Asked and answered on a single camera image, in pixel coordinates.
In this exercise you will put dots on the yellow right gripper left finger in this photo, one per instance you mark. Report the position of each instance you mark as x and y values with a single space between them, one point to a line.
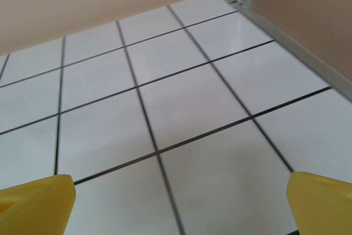
33 210

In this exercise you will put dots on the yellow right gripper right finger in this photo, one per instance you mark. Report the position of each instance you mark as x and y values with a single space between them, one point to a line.
324 207

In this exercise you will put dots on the aluminium side rail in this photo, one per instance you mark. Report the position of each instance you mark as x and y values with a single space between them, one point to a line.
302 53

